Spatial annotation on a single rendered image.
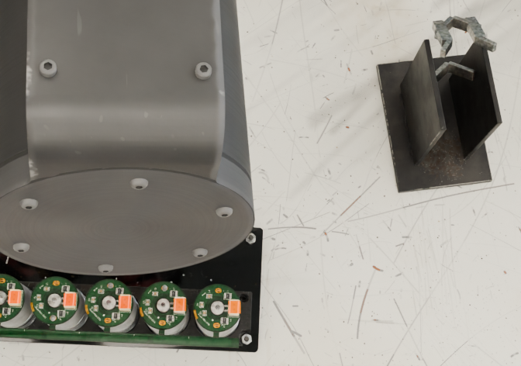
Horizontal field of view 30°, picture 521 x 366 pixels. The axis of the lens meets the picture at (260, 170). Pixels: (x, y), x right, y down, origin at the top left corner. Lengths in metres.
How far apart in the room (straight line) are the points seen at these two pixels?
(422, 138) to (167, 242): 0.37
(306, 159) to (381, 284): 0.09
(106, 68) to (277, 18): 0.45
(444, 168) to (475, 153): 0.02
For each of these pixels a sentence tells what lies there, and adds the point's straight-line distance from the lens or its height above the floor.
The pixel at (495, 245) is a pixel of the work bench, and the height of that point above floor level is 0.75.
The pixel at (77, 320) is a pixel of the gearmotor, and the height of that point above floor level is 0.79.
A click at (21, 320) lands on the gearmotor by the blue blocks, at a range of 0.54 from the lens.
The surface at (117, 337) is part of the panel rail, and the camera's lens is 0.51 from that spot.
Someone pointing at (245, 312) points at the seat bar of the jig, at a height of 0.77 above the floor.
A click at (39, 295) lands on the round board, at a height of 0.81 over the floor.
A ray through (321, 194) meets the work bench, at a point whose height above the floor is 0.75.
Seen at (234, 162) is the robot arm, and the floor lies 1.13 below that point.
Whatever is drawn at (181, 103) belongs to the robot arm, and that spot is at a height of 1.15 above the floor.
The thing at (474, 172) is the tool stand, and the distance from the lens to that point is 0.60.
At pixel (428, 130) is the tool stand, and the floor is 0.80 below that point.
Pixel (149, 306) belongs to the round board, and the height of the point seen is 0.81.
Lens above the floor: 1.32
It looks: 75 degrees down
